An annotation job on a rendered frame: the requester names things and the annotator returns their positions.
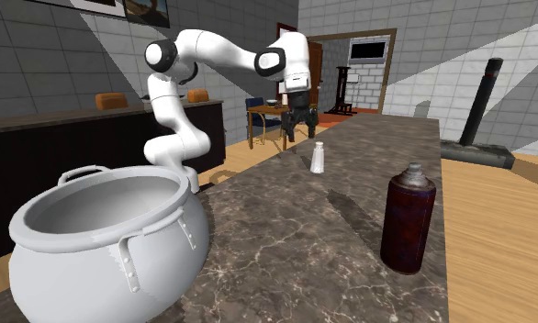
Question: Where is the dark red spray can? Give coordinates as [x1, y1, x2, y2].
[379, 161, 438, 276]

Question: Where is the red framed wall picture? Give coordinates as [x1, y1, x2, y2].
[275, 21, 298, 42]

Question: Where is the landscape wall picture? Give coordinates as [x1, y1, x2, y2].
[122, 0, 171, 29]

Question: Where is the white framed wall picture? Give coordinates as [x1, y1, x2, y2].
[26, 0, 128, 19]

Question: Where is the black floor stand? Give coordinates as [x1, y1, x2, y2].
[324, 65, 360, 117]

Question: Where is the brown door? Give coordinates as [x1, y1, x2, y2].
[308, 40, 324, 108]

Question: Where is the black wall screen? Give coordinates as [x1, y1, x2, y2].
[347, 38, 389, 62]

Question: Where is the black post on grey base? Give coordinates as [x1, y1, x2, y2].
[439, 57, 517, 171]

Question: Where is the white salt shaker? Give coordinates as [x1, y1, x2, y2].
[309, 140, 326, 175]

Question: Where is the blue chair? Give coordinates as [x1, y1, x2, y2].
[244, 96, 283, 145]

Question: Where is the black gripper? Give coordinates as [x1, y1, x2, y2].
[280, 90, 319, 142]

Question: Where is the wooden table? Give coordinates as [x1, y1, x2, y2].
[247, 99, 294, 151]

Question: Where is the large white cooking pot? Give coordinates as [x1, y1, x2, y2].
[7, 164, 211, 323]

